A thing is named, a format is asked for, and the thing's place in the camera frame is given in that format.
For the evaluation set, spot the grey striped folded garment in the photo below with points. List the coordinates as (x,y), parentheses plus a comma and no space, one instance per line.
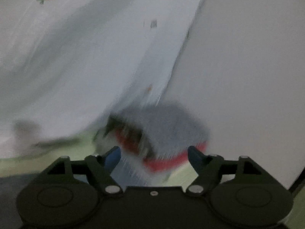
(134,120)

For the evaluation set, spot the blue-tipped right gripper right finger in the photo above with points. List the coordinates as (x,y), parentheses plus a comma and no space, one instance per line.
(208,169)

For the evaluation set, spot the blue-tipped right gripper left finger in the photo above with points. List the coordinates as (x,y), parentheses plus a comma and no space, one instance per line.
(99,169)

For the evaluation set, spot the white carrot print duvet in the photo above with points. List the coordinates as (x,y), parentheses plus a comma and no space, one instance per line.
(65,63)

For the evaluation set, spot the green checkered bed sheet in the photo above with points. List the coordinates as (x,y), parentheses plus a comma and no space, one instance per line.
(82,147)

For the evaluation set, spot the red folded garment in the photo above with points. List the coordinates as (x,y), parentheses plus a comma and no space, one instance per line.
(171,159)

